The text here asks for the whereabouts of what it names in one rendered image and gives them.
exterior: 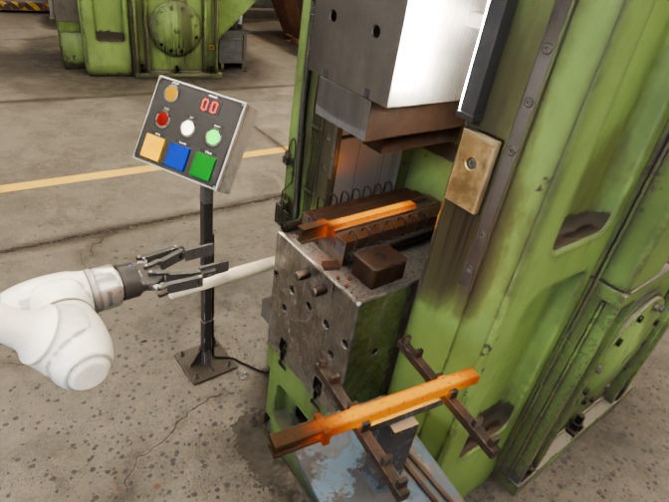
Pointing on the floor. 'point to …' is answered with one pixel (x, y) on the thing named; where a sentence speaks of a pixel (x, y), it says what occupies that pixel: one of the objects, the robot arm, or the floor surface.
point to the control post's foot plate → (197, 371)
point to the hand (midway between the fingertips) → (208, 259)
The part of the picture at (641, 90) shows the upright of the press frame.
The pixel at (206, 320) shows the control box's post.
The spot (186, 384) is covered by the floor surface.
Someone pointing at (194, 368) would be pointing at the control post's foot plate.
